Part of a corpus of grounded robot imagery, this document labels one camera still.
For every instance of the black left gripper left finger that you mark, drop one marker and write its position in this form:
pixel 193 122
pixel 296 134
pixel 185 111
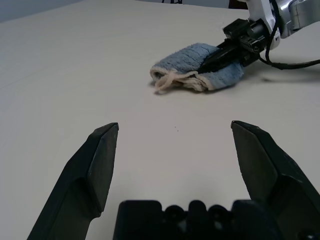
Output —
pixel 82 175

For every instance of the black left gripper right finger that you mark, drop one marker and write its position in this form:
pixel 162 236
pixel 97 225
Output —
pixel 270 170

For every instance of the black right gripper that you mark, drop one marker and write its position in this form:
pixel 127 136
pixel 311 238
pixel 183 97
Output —
pixel 250 35

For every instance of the blue terry rag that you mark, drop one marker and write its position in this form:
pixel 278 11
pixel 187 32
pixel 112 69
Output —
pixel 180 57

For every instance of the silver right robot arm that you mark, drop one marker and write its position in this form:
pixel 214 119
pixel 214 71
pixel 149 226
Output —
pixel 300 15

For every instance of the black tripod stand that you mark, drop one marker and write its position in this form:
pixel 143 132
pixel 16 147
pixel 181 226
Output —
pixel 178 1

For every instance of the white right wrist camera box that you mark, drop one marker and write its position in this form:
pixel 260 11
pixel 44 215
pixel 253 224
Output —
pixel 260 10

